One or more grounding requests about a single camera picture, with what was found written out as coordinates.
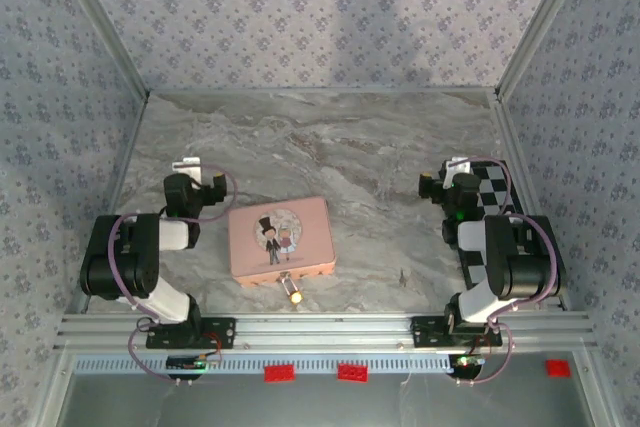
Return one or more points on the pink tin box cartoon couple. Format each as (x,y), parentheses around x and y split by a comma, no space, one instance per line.
(280,242)

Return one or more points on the black base plate right arm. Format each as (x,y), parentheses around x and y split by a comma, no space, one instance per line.
(427,332)

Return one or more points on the black base plate left arm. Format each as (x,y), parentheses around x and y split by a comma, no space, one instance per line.
(220,334)

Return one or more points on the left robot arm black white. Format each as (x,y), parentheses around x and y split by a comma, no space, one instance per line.
(120,267)

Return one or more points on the black grey folding chessboard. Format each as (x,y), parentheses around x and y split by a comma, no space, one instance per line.
(492,182)

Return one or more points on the circuit board with green light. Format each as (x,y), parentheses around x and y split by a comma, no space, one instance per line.
(192,363)
(467,361)

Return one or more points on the red toy brick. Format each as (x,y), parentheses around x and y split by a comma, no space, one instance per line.
(279,374)
(557,368)
(353,373)

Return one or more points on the grey metal sheet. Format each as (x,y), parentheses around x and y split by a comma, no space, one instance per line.
(325,404)

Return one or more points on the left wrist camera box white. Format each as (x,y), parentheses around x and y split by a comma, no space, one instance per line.
(187,165)

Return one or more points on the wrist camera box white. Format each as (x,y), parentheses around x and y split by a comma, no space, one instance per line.
(459,165)
(187,165)

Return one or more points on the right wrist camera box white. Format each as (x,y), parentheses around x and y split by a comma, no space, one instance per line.
(459,165)

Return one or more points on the aluminium mounting rail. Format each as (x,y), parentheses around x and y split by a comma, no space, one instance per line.
(325,329)

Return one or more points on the aluminium frame post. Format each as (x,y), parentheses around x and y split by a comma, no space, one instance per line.
(542,22)
(100,22)

